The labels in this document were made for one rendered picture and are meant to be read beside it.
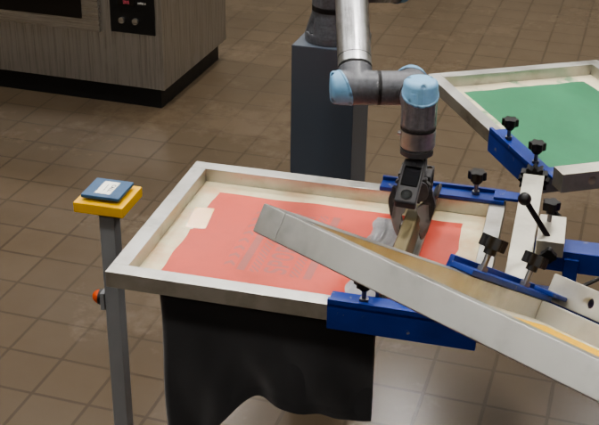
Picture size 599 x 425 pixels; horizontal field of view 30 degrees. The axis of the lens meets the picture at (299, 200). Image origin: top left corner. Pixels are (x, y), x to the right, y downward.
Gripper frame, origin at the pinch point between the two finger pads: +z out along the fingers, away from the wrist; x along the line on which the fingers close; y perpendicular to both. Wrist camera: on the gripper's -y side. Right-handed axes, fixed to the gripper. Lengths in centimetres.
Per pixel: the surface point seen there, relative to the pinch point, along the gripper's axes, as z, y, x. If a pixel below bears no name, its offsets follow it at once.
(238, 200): 6.3, 17.4, 45.0
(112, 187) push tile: 5, 12, 76
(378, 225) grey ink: 5.9, 12.8, 9.2
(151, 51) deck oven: 70, 287, 176
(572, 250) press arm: -2.3, -2.2, -35.0
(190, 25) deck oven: 67, 323, 168
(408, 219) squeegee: -4.2, -1.4, 0.3
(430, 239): 6.3, 10.5, -3.3
